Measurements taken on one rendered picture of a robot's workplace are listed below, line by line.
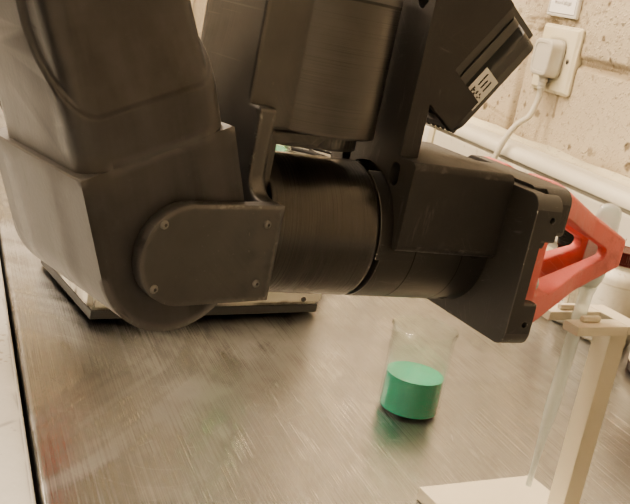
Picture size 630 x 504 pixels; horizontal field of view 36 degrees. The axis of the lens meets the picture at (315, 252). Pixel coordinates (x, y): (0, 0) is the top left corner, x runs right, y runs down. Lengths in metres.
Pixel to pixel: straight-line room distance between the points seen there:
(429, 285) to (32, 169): 0.17
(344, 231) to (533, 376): 0.42
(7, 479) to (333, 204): 0.23
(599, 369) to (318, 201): 0.21
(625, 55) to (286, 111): 0.88
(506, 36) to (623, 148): 0.78
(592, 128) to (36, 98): 0.98
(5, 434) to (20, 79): 0.28
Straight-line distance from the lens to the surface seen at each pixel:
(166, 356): 0.67
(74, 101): 0.30
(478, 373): 0.75
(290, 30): 0.35
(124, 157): 0.30
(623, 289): 0.88
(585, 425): 0.54
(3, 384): 0.61
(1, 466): 0.53
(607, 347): 0.52
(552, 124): 1.30
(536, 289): 0.45
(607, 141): 1.20
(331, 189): 0.37
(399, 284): 0.40
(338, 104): 0.36
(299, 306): 0.79
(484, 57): 0.40
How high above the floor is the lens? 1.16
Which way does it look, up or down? 15 degrees down
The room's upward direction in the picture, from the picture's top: 11 degrees clockwise
